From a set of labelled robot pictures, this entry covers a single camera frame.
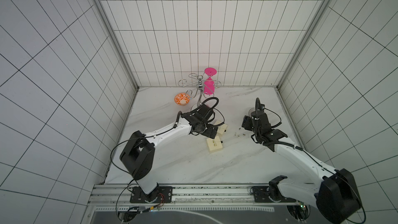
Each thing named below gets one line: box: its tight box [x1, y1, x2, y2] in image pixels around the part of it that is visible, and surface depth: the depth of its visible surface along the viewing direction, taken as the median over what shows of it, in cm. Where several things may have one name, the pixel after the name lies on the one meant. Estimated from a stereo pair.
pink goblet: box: [203, 67, 218, 95], surface depth 92 cm
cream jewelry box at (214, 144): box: [206, 135, 223, 153], surface depth 88 cm
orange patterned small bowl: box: [174, 92, 191, 107], surface depth 111 cm
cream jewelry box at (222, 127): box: [214, 119, 229, 135], surface depth 94 cm
